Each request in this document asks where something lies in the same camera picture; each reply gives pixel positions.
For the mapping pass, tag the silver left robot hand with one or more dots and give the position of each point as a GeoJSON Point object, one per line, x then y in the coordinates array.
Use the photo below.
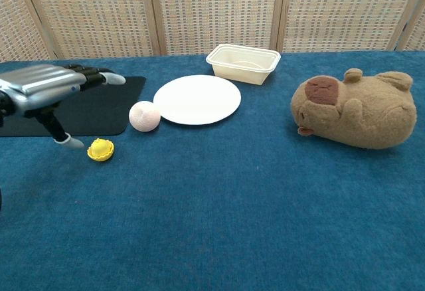
{"type": "Point", "coordinates": [43, 86]}

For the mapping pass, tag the small yellow toy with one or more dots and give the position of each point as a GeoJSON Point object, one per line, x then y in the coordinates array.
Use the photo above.
{"type": "Point", "coordinates": [99, 148]}

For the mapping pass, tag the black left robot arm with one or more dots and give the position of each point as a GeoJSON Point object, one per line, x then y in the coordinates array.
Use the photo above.
{"type": "Point", "coordinates": [2, 111]}

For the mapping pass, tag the brown capybara plush toy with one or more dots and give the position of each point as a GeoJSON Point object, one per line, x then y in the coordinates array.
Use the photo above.
{"type": "Point", "coordinates": [362, 115]}

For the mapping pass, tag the black mouse pad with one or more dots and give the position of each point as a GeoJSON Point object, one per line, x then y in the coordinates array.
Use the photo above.
{"type": "Point", "coordinates": [99, 111]}

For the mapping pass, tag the yellow scalloped round cup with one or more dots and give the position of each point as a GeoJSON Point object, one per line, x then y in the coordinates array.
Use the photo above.
{"type": "Point", "coordinates": [101, 154]}

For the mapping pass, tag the pale pink textured ball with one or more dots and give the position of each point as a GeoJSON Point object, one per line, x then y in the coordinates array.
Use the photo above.
{"type": "Point", "coordinates": [144, 116]}

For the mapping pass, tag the white round paper plate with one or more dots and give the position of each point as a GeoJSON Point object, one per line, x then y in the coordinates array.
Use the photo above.
{"type": "Point", "coordinates": [197, 99]}

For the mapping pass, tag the woven wooden folding screen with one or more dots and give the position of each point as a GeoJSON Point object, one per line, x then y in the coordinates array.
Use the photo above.
{"type": "Point", "coordinates": [212, 12]}

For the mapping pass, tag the cream rectangular plastic container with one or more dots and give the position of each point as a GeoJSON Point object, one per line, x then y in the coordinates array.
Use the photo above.
{"type": "Point", "coordinates": [243, 66]}

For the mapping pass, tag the blue table cloth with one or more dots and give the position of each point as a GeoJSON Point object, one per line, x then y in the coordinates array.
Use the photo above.
{"type": "Point", "coordinates": [232, 204]}

